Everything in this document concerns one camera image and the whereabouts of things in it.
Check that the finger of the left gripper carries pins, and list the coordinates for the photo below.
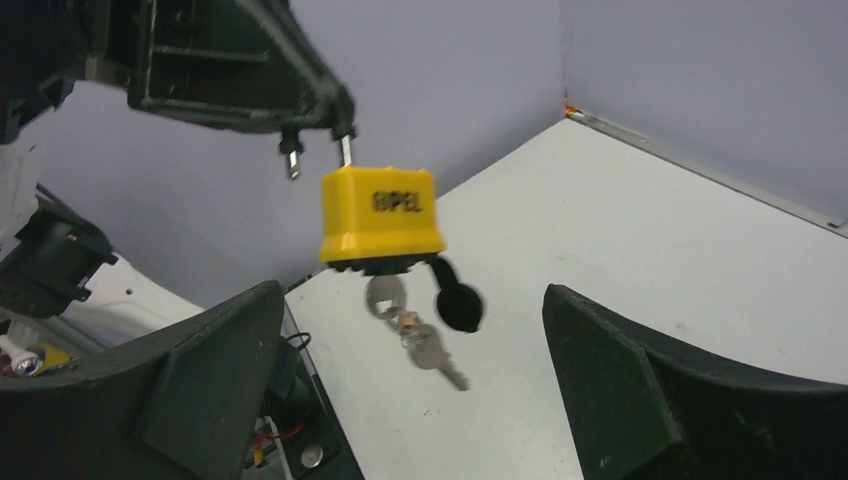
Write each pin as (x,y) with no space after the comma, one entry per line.
(243,66)

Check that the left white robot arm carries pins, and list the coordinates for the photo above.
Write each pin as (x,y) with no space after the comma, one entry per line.
(53,261)

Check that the silver keys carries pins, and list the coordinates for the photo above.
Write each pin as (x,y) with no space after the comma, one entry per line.
(386,299)

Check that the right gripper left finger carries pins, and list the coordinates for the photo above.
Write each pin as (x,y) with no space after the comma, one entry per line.
(178,403)

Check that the yellow padlock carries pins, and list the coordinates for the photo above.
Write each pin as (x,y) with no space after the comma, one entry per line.
(377,220)

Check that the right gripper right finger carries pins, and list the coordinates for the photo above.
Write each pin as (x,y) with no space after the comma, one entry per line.
(644,405)

